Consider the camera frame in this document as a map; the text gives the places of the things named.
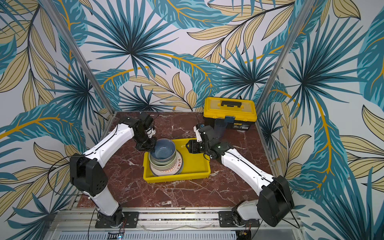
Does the yellow plastic bin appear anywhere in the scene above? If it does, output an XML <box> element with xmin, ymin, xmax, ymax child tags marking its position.
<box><xmin>143</xmin><ymin>139</ymin><xmax>211</xmax><ymax>183</ymax></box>

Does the blue textured plastic cup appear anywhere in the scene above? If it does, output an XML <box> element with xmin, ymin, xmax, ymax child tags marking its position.
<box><xmin>214</xmin><ymin>118</ymin><xmax>228</xmax><ymax>138</ymax></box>

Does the dark blue bowl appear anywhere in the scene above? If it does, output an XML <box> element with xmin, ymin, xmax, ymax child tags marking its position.
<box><xmin>150</xmin><ymin>139</ymin><xmax>176</xmax><ymax>163</ymax></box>

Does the white plate orange sunburst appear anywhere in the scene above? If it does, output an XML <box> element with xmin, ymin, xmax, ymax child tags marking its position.
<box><xmin>150</xmin><ymin>151</ymin><xmax>184</xmax><ymax>177</ymax></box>

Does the pale green bowl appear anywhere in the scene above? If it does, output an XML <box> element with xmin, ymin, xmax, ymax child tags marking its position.
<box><xmin>149</xmin><ymin>156</ymin><xmax>176</xmax><ymax>170</ymax></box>

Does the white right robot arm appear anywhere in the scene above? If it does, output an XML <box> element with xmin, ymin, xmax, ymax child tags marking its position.
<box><xmin>186</xmin><ymin>124</ymin><xmax>295</xmax><ymax>227</ymax></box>

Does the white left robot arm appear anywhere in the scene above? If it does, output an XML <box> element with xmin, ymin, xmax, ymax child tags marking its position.
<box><xmin>70</xmin><ymin>113</ymin><xmax>157</xmax><ymax>228</ymax></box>

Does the yellow black plastic toolbox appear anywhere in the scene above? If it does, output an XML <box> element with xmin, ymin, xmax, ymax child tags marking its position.
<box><xmin>203</xmin><ymin>97</ymin><xmax>258</xmax><ymax>131</ymax></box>

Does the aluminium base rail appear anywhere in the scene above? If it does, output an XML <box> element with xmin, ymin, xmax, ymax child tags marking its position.
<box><xmin>45</xmin><ymin>207</ymin><xmax>307</xmax><ymax>240</ymax></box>

